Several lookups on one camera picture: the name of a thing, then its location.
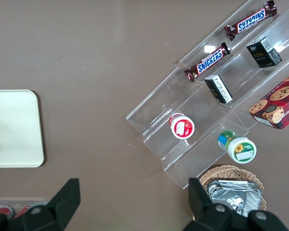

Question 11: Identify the clear acrylic bottle rack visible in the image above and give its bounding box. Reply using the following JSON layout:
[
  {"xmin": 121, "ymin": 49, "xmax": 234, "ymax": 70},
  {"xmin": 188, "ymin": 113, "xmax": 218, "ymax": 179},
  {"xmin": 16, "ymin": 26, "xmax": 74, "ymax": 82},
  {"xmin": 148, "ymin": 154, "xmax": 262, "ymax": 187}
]
[{"xmin": 0, "ymin": 197, "xmax": 50, "ymax": 217}]

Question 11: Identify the red cola bottle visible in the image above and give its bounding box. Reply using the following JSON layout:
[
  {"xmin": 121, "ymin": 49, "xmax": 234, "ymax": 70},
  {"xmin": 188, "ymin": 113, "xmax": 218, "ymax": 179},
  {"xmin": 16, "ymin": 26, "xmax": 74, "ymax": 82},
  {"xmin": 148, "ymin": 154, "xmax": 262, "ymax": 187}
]
[
  {"xmin": 13, "ymin": 203, "xmax": 34, "ymax": 219},
  {"xmin": 0, "ymin": 206, "xmax": 14, "ymax": 217}
]

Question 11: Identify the green lid jar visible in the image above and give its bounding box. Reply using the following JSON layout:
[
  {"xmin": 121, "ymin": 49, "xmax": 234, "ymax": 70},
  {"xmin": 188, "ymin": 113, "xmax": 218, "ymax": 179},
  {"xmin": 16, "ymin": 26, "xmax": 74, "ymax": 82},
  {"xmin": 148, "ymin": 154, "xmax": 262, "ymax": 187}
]
[{"xmin": 218, "ymin": 130, "xmax": 258, "ymax": 165}]

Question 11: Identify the brown Snickers bar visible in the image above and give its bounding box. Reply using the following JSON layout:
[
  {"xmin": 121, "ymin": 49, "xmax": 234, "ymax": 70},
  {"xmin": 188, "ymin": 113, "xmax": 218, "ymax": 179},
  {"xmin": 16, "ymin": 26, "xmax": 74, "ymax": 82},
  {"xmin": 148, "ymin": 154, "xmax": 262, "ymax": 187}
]
[
  {"xmin": 184, "ymin": 42, "xmax": 231, "ymax": 83},
  {"xmin": 224, "ymin": 0, "xmax": 278, "ymax": 42}
]

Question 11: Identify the light wicker basket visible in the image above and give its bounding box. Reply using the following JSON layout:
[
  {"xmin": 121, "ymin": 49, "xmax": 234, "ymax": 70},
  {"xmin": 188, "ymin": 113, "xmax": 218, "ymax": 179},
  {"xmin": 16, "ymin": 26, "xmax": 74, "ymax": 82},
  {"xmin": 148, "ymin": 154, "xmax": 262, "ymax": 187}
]
[{"xmin": 198, "ymin": 165, "xmax": 267, "ymax": 221}]

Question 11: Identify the silver foil packet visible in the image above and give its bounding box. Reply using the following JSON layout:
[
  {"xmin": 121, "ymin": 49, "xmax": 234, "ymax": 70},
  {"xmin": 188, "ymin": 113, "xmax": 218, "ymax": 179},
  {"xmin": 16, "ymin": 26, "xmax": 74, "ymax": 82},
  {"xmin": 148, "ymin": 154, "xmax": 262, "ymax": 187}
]
[
  {"xmin": 215, "ymin": 179, "xmax": 263, "ymax": 214},
  {"xmin": 205, "ymin": 185, "xmax": 248, "ymax": 218}
]

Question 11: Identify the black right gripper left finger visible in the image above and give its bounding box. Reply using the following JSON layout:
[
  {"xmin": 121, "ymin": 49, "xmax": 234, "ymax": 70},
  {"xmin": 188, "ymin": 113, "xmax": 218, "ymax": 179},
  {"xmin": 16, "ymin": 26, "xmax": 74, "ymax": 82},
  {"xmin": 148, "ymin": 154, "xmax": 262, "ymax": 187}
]
[{"xmin": 0, "ymin": 178, "xmax": 81, "ymax": 231}]

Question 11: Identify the red tartan cookie box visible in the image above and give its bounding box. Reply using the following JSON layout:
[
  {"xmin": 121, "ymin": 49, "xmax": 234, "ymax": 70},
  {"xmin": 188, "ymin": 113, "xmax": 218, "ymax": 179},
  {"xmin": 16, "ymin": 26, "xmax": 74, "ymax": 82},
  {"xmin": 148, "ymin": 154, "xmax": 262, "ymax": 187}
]
[{"xmin": 248, "ymin": 68, "xmax": 289, "ymax": 130}]

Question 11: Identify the cream plastic tray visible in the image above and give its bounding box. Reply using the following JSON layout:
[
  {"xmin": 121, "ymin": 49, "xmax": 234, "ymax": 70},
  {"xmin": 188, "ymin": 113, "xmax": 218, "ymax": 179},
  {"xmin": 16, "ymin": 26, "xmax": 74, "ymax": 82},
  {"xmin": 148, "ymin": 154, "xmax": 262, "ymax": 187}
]
[{"xmin": 0, "ymin": 89, "xmax": 45, "ymax": 168}]

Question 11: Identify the red lid jar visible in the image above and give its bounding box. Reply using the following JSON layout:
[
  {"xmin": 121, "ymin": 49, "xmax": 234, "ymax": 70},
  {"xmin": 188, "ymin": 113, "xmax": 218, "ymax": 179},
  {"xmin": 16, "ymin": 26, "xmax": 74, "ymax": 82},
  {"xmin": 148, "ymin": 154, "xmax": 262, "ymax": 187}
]
[{"xmin": 169, "ymin": 111, "xmax": 196, "ymax": 140}]

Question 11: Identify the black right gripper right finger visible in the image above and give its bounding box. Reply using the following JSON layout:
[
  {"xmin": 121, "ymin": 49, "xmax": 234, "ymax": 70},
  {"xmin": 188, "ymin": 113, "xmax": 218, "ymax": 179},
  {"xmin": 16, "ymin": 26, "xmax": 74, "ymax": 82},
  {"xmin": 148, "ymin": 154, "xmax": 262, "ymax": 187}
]
[{"xmin": 183, "ymin": 177, "xmax": 289, "ymax": 231}]

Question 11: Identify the small black box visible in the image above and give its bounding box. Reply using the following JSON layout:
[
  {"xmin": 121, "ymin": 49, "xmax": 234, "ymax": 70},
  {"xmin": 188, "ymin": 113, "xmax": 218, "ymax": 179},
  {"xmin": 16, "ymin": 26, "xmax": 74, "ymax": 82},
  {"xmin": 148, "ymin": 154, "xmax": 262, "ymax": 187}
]
[
  {"xmin": 246, "ymin": 36, "xmax": 283, "ymax": 69},
  {"xmin": 204, "ymin": 74, "xmax": 234, "ymax": 105}
]

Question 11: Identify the clear acrylic stepped shelf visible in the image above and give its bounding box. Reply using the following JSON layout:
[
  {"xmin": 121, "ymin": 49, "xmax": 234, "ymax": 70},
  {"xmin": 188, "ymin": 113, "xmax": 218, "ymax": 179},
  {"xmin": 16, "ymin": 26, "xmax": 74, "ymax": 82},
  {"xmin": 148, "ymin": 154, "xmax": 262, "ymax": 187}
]
[{"xmin": 125, "ymin": 0, "xmax": 289, "ymax": 191}]

